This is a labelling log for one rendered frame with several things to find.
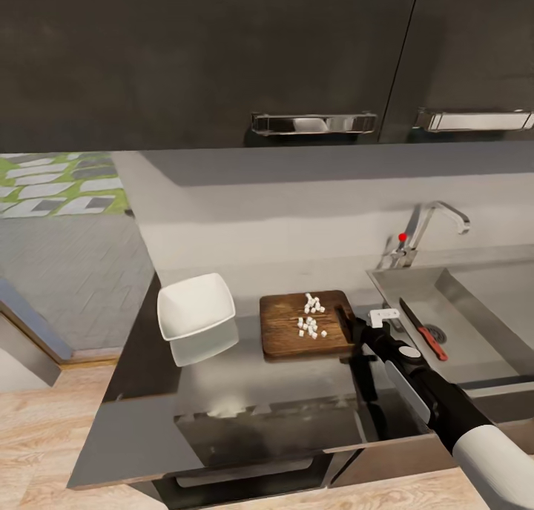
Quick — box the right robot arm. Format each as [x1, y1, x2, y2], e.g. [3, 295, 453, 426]
[346, 308, 534, 510]

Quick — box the cutting board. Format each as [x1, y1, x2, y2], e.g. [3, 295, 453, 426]
[260, 290, 363, 356]

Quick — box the parer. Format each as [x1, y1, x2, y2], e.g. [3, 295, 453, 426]
[401, 299, 448, 362]

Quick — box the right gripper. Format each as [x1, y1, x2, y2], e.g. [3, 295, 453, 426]
[346, 318, 393, 352]

